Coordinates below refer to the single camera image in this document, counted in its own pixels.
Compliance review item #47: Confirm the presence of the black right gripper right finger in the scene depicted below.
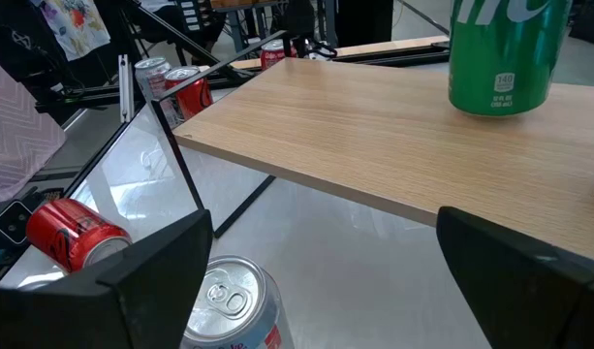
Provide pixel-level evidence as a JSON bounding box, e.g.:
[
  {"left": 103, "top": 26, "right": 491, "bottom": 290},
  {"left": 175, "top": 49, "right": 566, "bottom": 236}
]
[{"left": 435, "top": 206, "right": 594, "bottom": 349}]

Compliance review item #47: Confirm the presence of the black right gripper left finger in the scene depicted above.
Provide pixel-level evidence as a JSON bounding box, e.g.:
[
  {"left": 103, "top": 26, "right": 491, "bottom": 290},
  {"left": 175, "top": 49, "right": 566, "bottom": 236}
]
[{"left": 0, "top": 208, "right": 214, "bottom": 349}]

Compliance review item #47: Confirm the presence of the red Coke Zero can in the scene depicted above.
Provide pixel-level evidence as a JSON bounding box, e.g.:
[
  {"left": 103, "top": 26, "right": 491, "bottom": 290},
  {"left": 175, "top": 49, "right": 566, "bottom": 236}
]
[
  {"left": 25, "top": 197, "right": 133, "bottom": 273},
  {"left": 164, "top": 66, "right": 214, "bottom": 121}
]

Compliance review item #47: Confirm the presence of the silver Diet Coke can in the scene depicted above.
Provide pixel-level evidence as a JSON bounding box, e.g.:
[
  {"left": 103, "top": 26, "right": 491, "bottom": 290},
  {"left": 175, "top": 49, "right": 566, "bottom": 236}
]
[
  {"left": 179, "top": 255, "right": 297, "bottom": 349},
  {"left": 134, "top": 56, "right": 179, "bottom": 130}
]

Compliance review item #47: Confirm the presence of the green Sprite can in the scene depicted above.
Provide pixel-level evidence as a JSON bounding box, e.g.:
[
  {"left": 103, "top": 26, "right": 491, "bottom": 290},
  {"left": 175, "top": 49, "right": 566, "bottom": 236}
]
[{"left": 447, "top": 0, "right": 574, "bottom": 117}]

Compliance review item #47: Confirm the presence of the red Coca-Cola Original can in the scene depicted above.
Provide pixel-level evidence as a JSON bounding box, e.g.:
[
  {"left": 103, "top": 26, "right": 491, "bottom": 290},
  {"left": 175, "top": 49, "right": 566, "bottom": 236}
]
[{"left": 260, "top": 39, "right": 297, "bottom": 72}]

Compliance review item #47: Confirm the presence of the pink chevron patterned cloth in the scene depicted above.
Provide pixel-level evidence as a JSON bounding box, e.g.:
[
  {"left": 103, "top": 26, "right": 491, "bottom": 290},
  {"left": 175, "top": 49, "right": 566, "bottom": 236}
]
[{"left": 0, "top": 41, "right": 68, "bottom": 209}]

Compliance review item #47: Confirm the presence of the silver aluminium extrusion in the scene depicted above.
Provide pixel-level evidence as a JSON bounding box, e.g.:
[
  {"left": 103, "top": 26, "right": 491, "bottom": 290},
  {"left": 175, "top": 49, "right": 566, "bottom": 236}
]
[{"left": 117, "top": 53, "right": 133, "bottom": 123}]

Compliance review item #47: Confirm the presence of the floral patterned cloth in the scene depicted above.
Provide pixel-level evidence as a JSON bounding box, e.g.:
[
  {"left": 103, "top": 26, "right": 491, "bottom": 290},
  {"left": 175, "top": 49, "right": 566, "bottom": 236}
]
[{"left": 37, "top": 0, "right": 111, "bottom": 62}]

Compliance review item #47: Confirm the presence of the black table-level camera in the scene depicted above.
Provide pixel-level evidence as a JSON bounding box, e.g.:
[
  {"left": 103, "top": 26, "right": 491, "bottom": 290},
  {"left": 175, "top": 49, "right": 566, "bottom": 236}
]
[{"left": 0, "top": 193, "right": 41, "bottom": 251}]

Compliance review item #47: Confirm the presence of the wooden shelf with black frame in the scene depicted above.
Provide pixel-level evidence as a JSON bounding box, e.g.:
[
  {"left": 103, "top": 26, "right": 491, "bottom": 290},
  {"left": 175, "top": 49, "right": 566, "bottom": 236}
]
[{"left": 149, "top": 29, "right": 594, "bottom": 266}]

